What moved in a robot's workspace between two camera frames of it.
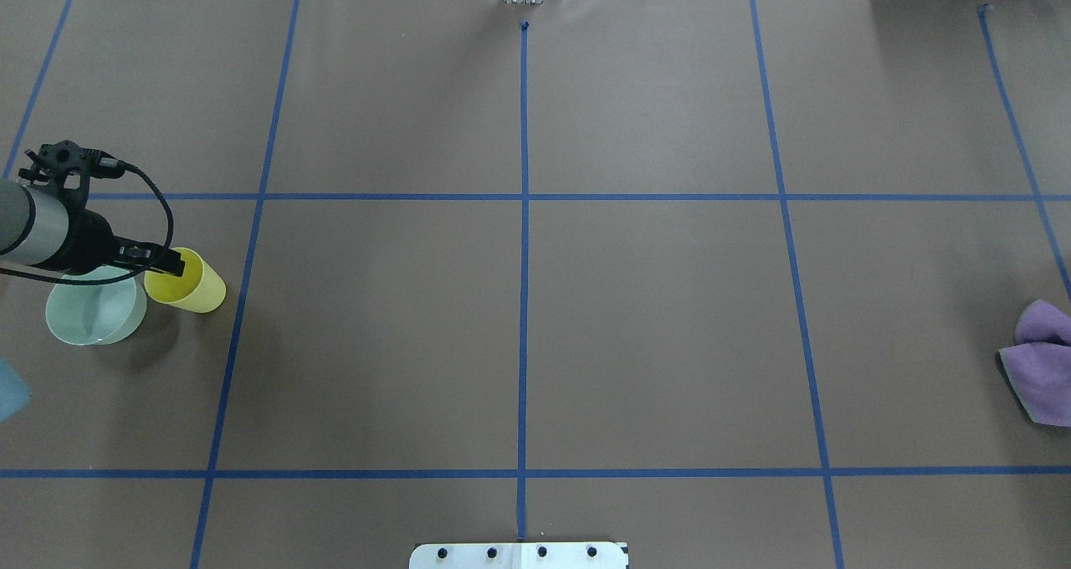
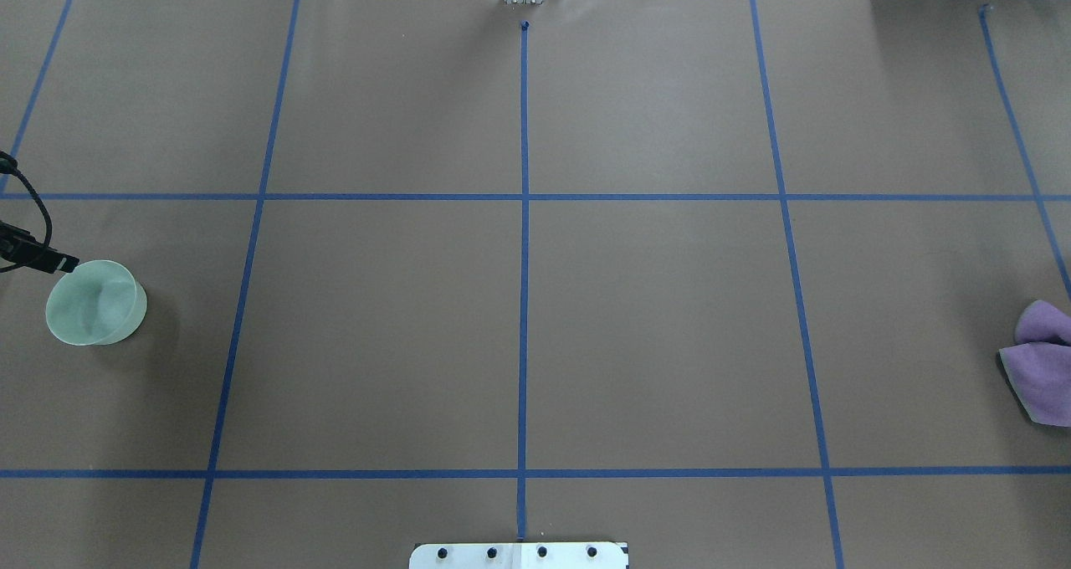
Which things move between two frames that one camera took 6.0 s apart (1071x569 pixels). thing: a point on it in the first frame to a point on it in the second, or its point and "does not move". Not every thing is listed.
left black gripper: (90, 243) to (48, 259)
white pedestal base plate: (520, 556) does not move
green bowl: (96, 315) does not move
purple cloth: (1038, 365) does not move
